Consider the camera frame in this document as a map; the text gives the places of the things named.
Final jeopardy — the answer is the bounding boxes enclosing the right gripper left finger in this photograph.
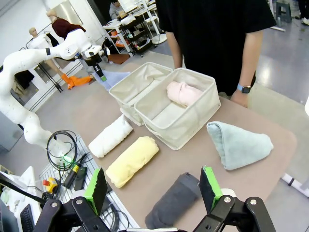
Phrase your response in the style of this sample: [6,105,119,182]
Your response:
[33,166,109,232]

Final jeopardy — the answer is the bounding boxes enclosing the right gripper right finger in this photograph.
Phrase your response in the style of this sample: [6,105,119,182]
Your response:
[193,166,277,232]

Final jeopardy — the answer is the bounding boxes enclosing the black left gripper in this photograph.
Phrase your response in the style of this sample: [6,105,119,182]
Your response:
[84,55,107,82]

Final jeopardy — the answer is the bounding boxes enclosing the blue triangle-folded towel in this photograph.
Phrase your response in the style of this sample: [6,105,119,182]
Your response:
[93,70,131,91]

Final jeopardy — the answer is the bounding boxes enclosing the dark grey towel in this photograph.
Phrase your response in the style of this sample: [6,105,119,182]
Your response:
[144,172,202,230]

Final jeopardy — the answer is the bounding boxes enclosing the yellow towel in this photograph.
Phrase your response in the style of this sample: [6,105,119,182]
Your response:
[105,136,159,189]

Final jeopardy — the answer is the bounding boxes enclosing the light teal triangle-folded towel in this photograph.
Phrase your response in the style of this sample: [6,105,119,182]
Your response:
[206,120,275,171]

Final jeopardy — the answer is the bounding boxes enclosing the white towel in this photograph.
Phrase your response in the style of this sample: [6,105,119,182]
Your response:
[88,115,134,158]

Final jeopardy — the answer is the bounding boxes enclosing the person's left forearm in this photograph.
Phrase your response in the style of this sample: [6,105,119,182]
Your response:
[237,30,264,87]

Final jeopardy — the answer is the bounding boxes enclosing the person's right forearm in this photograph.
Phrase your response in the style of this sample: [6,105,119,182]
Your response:
[166,31,184,70]

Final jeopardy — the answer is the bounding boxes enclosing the person's left hand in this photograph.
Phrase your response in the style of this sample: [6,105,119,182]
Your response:
[230,89,250,109]

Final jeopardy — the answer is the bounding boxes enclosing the black power adapter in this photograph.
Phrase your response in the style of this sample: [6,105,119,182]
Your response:
[73,166,88,191]

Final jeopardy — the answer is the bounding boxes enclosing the brown floor mat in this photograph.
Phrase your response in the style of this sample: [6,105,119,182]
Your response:
[107,53,131,65]

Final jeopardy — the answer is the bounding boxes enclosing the orange garment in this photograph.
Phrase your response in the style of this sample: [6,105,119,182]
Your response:
[60,73,94,90]

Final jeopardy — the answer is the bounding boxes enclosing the black cylindrical connector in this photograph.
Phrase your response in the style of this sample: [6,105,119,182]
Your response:
[63,163,83,189]

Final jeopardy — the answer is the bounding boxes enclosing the white perforated mounting plate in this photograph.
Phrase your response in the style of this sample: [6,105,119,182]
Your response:
[40,135,140,229]

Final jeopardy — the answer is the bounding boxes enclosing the beige fabric basket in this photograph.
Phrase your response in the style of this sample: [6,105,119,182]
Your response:
[108,62,173,127]
[134,67,222,151]

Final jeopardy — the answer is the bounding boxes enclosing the yellow emergency stop button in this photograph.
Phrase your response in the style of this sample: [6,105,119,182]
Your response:
[42,177,59,194]

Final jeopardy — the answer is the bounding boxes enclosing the black wheeled cart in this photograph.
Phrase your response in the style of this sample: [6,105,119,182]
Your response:
[119,14,155,58]

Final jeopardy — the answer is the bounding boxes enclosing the mannequin in maroon garment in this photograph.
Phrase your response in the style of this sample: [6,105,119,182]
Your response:
[45,9,86,39]

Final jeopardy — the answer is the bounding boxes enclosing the seated person at desk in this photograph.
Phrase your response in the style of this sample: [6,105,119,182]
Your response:
[109,0,126,20]

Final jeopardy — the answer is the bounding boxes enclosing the black keyboard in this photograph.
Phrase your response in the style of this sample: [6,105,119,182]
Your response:
[19,203,36,232]

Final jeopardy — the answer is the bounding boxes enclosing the white table leg black band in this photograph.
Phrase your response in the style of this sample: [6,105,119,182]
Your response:
[281,173,309,194]

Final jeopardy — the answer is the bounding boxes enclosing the pink rolled towel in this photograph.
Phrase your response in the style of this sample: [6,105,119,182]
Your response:
[166,81,203,108]

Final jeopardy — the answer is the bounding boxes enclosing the dark computer monitor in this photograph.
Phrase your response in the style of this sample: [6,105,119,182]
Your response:
[0,198,20,232]

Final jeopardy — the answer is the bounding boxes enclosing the person in black T-shirt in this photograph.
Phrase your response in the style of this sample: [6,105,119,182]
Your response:
[155,0,277,100]

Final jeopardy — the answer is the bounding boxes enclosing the dark plastic stool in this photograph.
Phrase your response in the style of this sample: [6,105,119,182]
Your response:
[275,0,293,24]

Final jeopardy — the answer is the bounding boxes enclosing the standing person white shoes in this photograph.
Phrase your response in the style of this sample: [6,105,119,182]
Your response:
[296,0,309,26]

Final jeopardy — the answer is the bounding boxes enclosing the black coiled cable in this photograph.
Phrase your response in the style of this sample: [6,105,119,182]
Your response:
[45,130,79,172]

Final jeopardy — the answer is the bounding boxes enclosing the blue-strap smartwatch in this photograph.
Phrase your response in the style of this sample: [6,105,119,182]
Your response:
[236,83,252,94]

